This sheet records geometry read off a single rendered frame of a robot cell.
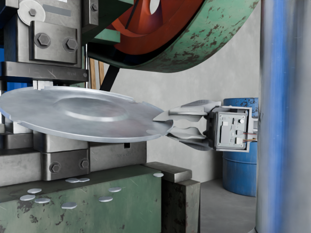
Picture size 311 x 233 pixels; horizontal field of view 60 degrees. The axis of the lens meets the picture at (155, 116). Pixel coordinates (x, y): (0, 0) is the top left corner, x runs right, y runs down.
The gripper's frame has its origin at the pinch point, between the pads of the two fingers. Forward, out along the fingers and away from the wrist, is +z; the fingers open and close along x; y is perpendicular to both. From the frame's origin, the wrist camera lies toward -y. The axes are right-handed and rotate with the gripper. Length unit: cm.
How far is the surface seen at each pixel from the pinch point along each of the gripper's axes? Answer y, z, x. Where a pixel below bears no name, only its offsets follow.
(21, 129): -13.2, 30.6, 4.0
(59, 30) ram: -12.1, 22.7, -18.5
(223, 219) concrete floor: -138, -55, 73
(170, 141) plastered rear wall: -204, -20, 28
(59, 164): -5.1, 19.2, 9.7
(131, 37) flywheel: -47, 9, -27
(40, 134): -4.9, 23.0, 3.9
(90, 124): 8.2, 10.6, 0.4
